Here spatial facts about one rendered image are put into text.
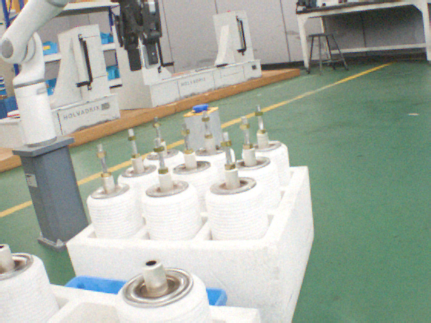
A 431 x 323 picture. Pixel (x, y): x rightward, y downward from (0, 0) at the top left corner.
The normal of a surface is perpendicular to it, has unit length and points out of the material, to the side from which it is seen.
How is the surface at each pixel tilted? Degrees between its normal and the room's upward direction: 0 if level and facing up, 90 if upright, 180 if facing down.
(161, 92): 90
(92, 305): 90
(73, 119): 90
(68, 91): 90
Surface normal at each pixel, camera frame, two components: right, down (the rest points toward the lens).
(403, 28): -0.64, 0.29
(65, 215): 0.75, 0.04
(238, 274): -0.31, 0.28
